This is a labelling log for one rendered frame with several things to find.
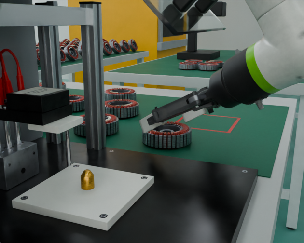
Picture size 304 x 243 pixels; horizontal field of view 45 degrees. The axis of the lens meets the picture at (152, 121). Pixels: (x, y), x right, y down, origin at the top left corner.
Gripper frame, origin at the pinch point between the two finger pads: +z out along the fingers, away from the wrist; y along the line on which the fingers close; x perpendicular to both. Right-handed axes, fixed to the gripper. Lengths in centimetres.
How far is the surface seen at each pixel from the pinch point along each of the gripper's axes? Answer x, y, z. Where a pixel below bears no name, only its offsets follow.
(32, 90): 7.3, -33.6, -9.3
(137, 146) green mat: -3.2, -6.3, 5.5
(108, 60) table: 81, 113, 146
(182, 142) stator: -6.0, -0.6, -2.4
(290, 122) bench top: -10.1, 38.2, -7.0
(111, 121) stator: 5.1, -5.2, 12.8
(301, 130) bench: -15, 107, 26
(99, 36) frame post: 17.3, -15.9, -6.8
